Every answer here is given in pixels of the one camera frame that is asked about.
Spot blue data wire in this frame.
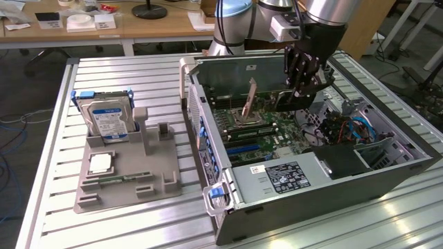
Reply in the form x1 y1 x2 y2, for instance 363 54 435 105
347 116 377 145

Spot black graphics card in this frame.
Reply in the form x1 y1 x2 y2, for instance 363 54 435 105
242 77 317 119

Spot wooden desk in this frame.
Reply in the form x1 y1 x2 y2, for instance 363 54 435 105
0 0 313 50

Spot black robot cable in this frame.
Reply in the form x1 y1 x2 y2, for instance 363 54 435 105
215 0 234 55

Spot white box with round insert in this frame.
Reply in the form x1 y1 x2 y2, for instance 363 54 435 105
66 14 98 33

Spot grey disk bay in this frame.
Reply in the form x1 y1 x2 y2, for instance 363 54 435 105
353 134 417 172

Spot hard disk with blue caddy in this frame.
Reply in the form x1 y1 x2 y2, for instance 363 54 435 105
70 88 135 144

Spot black RAM stick with label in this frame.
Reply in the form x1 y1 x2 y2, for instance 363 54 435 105
227 126 279 141

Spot green RAM stick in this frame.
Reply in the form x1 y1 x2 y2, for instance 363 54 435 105
99 174 139 185

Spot black and white box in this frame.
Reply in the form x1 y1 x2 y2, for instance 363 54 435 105
34 12 64 30

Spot wooden cabinet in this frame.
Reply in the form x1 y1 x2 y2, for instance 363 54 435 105
338 0 398 60

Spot white square box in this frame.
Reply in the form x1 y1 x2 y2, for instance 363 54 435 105
94 13 118 31

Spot black round lamp base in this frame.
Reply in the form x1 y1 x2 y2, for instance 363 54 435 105
131 0 170 19

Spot white flat box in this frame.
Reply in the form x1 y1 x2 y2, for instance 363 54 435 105
188 11 218 31

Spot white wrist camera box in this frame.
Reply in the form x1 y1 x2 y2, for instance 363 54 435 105
270 14 303 42

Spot white table frame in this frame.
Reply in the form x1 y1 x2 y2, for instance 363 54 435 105
379 0 443 71

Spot brown cardboard box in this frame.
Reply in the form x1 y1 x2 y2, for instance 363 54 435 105
200 0 219 17

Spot silver CPU chip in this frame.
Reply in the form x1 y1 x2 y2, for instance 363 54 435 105
88 154 112 174

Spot CPU socket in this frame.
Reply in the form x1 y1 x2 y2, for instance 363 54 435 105
231 107 266 128

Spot grey plastic parts rack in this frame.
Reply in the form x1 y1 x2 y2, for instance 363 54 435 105
71 107 183 214

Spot dark grey open PC case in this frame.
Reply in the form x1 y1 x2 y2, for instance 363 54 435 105
178 50 443 246

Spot green motherboard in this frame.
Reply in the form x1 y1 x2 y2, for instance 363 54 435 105
204 88 315 167

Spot grey power supply unit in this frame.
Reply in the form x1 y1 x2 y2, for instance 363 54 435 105
231 151 334 204

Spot blue expansion slot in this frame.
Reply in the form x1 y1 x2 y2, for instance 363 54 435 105
224 144 261 156

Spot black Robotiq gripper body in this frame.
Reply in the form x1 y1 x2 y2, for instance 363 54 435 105
294 22 347 70

